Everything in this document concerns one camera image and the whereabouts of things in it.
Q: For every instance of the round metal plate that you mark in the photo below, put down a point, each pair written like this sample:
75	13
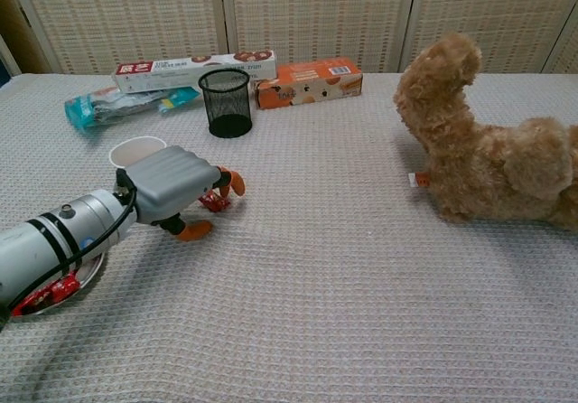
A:
92	269

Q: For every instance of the white woven tablecloth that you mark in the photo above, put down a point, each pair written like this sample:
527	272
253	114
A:
316	285

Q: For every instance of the brown plush teddy bear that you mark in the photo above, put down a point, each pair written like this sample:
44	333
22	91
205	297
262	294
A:
474	159

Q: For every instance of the white paper cup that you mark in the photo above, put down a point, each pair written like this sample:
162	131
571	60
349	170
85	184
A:
135	150

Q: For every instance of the teal silver snack bag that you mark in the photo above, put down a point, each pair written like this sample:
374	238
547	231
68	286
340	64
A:
108	107

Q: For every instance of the orange cardboard box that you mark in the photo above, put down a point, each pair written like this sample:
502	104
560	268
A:
307	89

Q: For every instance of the long white baking paper box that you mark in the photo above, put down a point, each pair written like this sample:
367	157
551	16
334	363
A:
180	71

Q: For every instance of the woven folding screen panel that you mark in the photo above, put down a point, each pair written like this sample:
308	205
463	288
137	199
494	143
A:
126	19
566	55
316	19
506	10

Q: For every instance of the black mesh pen holder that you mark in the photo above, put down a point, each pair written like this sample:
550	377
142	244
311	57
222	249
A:
226	105

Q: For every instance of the pile of red-wrapped candies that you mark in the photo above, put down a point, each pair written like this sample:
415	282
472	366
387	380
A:
58	287

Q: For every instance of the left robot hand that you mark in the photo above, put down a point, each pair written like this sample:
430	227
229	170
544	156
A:
171	181

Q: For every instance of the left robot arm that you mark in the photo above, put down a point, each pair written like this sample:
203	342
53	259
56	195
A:
49	245

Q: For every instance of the red candy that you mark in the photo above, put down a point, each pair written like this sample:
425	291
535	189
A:
216	203

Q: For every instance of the brown wooden screen panel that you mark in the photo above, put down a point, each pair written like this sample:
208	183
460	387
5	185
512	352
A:
18	37

